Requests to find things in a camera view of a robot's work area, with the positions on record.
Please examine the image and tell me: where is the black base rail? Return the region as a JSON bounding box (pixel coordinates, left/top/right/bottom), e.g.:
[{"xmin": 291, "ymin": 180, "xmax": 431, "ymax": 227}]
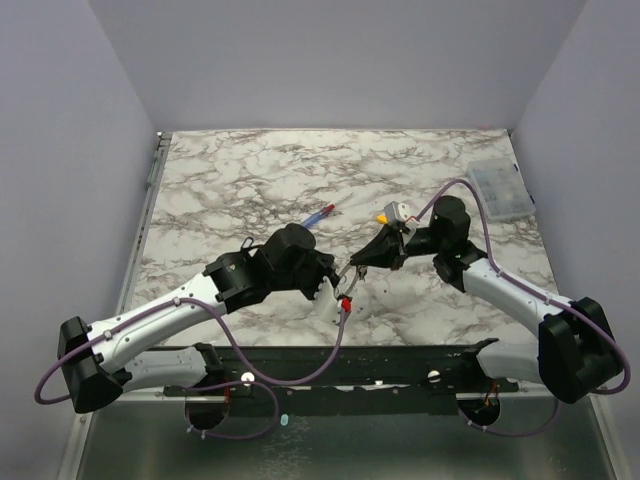
[{"xmin": 164, "ymin": 343, "xmax": 521, "ymax": 417}]

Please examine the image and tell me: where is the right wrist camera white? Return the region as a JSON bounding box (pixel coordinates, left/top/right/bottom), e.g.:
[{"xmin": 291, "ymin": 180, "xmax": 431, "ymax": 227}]
[{"xmin": 383, "ymin": 201, "xmax": 420, "ymax": 234}]

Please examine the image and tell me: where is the round metal keyring disc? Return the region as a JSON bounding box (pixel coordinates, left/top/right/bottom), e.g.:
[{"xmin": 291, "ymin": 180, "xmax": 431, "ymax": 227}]
[{"xmin": 334, "ymin": 265, "xmax": 368, "ymax": 298}]

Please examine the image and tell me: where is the aluminium frame rail left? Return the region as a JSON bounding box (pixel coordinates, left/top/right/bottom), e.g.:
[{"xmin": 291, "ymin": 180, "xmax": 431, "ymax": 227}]
[{"xmin": 56, "ymin": 132, "xmax": 173, "ymax": 480}]

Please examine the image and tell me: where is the clear plastic box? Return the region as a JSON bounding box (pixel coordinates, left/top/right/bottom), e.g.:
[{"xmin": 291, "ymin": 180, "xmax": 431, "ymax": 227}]
[{"xmin": 467, "ymin": 158, "xmax": 535, "ymax": 222}]

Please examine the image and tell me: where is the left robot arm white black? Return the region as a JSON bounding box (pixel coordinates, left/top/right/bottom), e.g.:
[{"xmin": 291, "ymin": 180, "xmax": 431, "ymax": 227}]
[{"xmin": 58, "ymin": 224, "xmax": 339, "ymax": 413}]

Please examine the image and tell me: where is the black key fob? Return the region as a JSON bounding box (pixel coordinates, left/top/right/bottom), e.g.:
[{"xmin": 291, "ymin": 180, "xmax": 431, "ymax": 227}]
[{"xmin": 241, "ymin": 236, "xmax": 254, "ymax": 249}]

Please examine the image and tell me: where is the blue red screwdriver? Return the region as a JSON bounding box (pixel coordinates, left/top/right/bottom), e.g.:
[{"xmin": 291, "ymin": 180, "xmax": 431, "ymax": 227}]
[{"xmin": 301, "ymin": 193, "xmax": 353, "ymax": 229}]

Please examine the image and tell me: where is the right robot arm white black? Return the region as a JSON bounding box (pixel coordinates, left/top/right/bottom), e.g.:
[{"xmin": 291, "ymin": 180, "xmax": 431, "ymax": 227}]
[{"xmin": 349, "ymin": 195, "xmax": 624, "ymax": 404}]

